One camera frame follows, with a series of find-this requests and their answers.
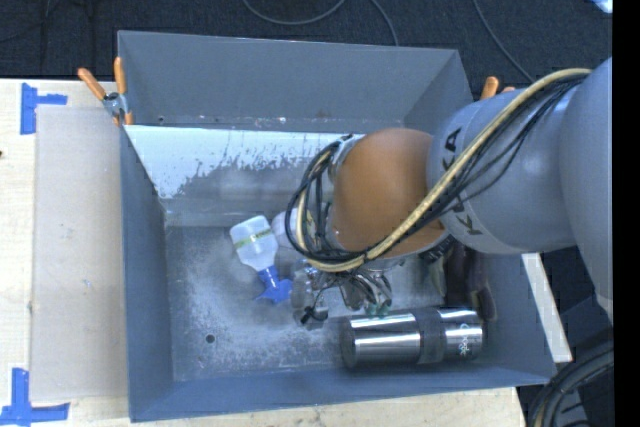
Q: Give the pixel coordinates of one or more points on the silver metal flask dark band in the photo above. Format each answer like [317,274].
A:
[390,337]

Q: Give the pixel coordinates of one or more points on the white spray bottle blue nozzle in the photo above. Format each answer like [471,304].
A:
[254,242]

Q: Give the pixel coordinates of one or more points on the pale wood board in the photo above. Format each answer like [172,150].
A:
[75,240]

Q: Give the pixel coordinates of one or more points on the grey metal bin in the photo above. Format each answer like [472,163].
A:
[225,305]

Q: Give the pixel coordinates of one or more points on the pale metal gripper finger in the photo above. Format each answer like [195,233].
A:
[303,282]
[311,317]

